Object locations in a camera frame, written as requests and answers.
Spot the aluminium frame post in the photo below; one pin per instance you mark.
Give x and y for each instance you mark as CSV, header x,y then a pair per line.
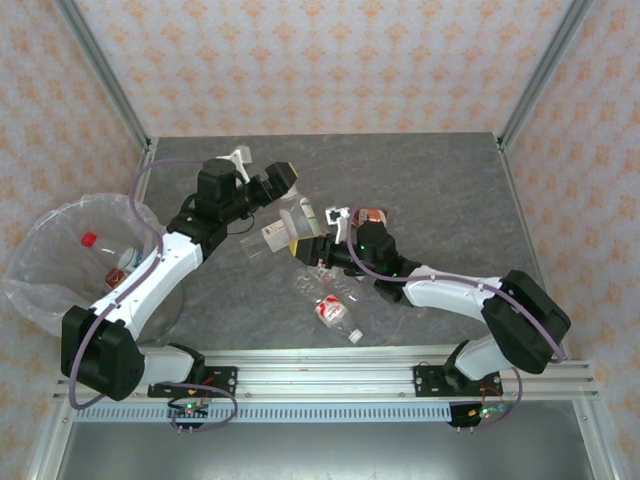
x,y
545,70
105,75

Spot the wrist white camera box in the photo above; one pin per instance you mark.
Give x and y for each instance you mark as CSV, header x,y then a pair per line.
x,y
239,160
336,217

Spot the clear bottle white barcode label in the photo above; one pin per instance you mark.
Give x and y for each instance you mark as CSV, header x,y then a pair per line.
x,y
260,245

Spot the bin with clear plastic bag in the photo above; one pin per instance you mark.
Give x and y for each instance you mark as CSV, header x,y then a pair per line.
x,y
40,270

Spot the aluminium table side rail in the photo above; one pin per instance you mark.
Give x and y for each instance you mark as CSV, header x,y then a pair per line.
x,y
520,200
147,162

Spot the clear bottle teal red label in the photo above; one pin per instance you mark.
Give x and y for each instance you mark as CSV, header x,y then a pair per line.
x,y
131,257

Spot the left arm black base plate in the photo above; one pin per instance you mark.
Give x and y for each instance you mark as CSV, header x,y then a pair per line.
x,y
225,380

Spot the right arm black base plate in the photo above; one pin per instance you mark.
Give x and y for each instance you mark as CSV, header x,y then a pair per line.
x,y
430,382

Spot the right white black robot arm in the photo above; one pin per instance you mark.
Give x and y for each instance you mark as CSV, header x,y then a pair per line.
x,y
450,297

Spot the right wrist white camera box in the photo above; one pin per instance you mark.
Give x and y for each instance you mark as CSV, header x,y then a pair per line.
x,y
336,217

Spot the aluminium mounting rail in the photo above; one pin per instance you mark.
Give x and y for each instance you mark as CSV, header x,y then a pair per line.
x,y
325,372

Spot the brown chocolate drink bottle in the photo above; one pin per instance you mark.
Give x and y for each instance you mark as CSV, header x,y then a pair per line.
x,y
372,215

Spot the clear bottle red white label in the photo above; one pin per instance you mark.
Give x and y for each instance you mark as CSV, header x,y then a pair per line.
x,y
331,309
345,290

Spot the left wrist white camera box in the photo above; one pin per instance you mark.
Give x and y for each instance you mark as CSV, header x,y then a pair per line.
x,y
239,160

